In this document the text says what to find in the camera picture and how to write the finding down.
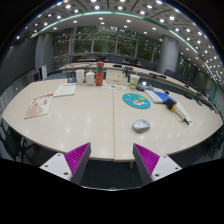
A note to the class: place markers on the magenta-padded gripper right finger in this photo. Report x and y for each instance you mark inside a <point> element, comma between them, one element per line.
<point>146,158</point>

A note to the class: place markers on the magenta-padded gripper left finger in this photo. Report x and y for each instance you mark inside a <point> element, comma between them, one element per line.
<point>78,156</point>

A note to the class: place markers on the silver computer mouse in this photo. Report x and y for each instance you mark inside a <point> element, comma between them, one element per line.
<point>141,125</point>

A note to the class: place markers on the round teal mouse pad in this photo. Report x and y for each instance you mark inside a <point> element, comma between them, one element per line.
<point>136,100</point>

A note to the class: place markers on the white paper sheet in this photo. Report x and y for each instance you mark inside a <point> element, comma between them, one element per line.
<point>186,115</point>

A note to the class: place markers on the black handheld microphone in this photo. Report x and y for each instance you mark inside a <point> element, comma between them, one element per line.
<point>172,105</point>

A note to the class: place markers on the blue and white book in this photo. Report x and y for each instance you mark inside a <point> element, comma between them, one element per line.
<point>158,96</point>

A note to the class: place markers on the red and white leaflet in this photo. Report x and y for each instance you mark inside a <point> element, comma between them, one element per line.
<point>39,105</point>

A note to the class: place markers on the white booklet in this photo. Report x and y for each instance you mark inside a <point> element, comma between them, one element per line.
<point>65,89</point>

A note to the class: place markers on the grey desktop conference unit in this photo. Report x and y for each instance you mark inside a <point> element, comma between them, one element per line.
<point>145,86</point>

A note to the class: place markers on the white paper cup with straw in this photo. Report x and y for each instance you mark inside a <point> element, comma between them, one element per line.
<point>134,81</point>

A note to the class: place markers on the colourful sticker sheet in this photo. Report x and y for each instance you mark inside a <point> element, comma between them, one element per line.
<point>115,87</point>

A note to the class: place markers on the white lidded cup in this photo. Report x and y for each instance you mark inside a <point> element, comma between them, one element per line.
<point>90,78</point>

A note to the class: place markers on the red bottle with green band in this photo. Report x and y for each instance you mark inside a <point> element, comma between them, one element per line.
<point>99,75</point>

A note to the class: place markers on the beige cardboard box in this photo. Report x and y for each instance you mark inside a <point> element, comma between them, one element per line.
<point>116,77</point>

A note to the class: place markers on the long curved wooden desk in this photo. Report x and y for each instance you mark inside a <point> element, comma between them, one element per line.
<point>83,66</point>

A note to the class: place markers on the dark office chairs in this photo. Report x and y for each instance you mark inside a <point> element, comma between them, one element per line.
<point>146,65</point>

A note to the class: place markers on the ceiling lights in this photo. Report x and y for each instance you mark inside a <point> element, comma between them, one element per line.
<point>96,7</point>

